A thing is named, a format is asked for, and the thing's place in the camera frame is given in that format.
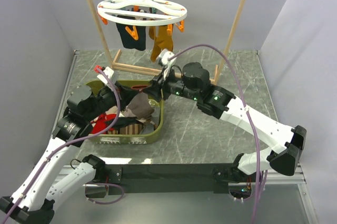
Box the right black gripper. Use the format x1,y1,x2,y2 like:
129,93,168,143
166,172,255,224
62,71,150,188
143,65,200,102

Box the taupe sock with striped cuff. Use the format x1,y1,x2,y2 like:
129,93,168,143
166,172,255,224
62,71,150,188
123,85,154,119

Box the orange clothes clip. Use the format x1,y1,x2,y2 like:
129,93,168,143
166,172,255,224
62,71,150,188
166,24,173,36

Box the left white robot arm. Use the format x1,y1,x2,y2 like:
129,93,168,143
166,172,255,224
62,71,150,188
1,84,139,223

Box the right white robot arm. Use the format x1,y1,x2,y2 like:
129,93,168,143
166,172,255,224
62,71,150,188
143,62,306,183

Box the mustard yellow hanging socks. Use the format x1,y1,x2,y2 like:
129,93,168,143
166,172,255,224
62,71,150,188
148,25,174,62

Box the orange clip front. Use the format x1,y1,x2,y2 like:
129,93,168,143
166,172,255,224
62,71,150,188
125,25,139,40

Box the orange clip right rim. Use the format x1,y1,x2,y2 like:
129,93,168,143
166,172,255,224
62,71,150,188
175,20,185,33

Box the orange clip rim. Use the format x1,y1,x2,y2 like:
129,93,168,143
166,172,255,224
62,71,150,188
175,20,185,33
100,16,108,25

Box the orange clip left rim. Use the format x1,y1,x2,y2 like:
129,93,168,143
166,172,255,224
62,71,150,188
100,16,108,25

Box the white round sock hanger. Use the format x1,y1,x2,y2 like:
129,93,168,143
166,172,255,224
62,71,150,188
97,0,187,26

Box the grey sock in basket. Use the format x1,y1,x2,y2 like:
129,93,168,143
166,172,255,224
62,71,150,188
140,107,161,135

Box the black sock in basket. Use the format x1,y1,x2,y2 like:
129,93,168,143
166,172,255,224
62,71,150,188
112,117,141,130

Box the brown striped sock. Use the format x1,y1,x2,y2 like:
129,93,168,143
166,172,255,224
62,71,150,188
107,124,144,135

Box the wooden clothes rack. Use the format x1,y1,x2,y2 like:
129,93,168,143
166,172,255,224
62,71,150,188
76,0,254,106

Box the olive green plastic basket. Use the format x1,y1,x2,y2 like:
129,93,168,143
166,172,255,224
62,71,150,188
86,79,164,145

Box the dark navy hanging sock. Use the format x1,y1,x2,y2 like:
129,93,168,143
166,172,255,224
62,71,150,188
116,23,146,51

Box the black base crossbar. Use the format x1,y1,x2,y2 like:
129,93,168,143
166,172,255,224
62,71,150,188
78,155,261,200

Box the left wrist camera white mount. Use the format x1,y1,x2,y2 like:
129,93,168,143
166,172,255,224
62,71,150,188
94,65,118,87

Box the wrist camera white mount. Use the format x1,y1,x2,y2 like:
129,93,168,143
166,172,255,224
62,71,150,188
94,65,118,87
157,49,176,80

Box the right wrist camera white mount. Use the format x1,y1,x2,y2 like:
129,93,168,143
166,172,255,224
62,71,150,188
157,49,176,80

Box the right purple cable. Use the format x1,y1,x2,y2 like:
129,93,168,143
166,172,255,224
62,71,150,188
168,44,269,224

